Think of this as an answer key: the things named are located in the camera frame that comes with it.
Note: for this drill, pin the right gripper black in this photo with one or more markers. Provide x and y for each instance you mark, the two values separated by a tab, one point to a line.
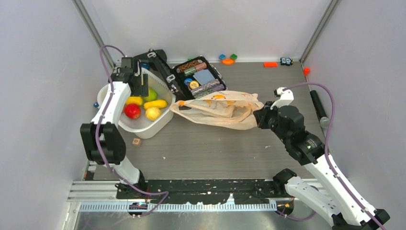
261	115

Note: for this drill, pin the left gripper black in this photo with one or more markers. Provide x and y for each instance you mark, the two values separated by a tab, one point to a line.
142	90

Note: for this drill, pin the green fake pear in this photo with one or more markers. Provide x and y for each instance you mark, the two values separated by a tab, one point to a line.
152	95

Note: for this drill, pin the red fake apple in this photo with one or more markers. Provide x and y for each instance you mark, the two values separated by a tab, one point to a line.
132	111

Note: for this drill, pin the translucent plastic bag banana print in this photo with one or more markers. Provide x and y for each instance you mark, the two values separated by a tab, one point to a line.
229	109

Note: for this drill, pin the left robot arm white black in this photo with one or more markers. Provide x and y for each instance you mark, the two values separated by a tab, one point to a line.
101	138

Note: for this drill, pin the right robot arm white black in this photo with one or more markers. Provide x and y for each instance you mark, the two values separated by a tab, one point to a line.
342	207

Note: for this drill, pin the yellow fake mango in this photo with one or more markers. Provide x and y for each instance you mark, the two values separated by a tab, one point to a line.
135	100

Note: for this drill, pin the yellow fake banana piece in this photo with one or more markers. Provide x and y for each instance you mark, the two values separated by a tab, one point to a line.
160	104

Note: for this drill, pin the white plastic basin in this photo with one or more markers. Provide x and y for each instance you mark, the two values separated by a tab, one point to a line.
152	123

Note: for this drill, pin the small wooden cube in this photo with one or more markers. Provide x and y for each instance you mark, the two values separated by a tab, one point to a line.
136	142

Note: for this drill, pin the orange block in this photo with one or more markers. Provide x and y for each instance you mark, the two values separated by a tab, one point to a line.
270	64

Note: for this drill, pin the black microphone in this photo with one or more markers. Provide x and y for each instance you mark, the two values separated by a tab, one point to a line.
324	121

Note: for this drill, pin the black poker chip case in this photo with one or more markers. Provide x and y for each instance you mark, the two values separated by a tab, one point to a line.
189	80

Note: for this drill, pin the small toy car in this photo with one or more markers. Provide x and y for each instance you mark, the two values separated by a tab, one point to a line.
286	61

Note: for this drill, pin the orange corner piece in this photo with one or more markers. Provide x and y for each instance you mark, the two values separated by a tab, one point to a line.
306	71

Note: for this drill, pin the blue toy cube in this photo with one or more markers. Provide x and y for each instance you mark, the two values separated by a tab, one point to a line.
222	57

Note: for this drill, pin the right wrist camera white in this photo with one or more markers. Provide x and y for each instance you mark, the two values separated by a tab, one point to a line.
285	97

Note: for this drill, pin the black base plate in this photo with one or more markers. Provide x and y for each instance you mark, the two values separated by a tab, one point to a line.
207	191

